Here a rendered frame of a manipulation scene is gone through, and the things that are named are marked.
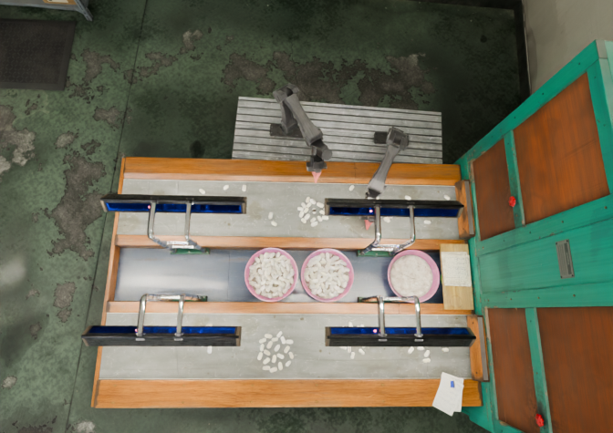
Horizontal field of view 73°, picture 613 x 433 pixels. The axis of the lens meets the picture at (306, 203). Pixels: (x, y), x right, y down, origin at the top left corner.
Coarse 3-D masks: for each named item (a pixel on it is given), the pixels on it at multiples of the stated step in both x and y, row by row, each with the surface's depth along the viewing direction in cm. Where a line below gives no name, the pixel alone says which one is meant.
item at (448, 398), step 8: (448, 376) 199; (440, 384) 198; (448, 384) 198; (456, 384) 198; (440, 392) 197; (448, 392) 197; (456, 392) 197; (440, 400) 196; (448, 400) 196; (456, 400) 196; (440, 408) 195; (448, 408) 195; (456, 408) 195
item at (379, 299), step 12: (360, 300) 211; (372, 300) 186; (384, 300) 199; (396, 300) 199; (408, 300) 183; (384, 312) 171; (420, 312) 171; (384, 324) 169; (420, 324) 170; (384, 336) 168; (420, 336) 169
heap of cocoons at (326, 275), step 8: (320, 256) 213; (328, 256) 213; (336, 256) 213; (312, 264) 212; (320, 264) 212; (328, 264) 212; (336, 264) 212; (344, 264) 213; (312, 272) 211; (320, 272) 212; (328, 272) 213; (336, 272) 213; (344, 272) 213; (312, 280) 210; (320, 280) 211; (328, 280) 211; (336, 280) 210; (344, 280) 212; (312, 288) 209; (320, 288) 210; (328, 288) 211; (336, 288) 209; (344, 288) 211; (320, 296) 208; (328, 296) 209; (336, 296) 208
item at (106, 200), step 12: (108, 204) 179; (120, 204) 179; (132, 204) 179; (144, 204) 179; (168, 204) 180; (180, 204) 180; (204, 204) 180; (216, 204) 180; (228, 204) 180; (240, 204) 180
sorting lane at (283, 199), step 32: (128, 192) 216; (160, 192) 217; (192, 192) 218; (224, 192) 219; (256, 192) 220; (288, 192) 221; (320, 192) 222; (352, 192) 223; (384, 192) 224; (416, 192) 224; (448, 192) 225; (128, 224) 212; (160, 224) 213; (192, 224) 214; (224, 224) 215; (256, 224) 216; (288, 224) 216; (320, 224) 217; (352, 224) 218; (384, 224) 219; (416, 224) 220; (448, 224) 221
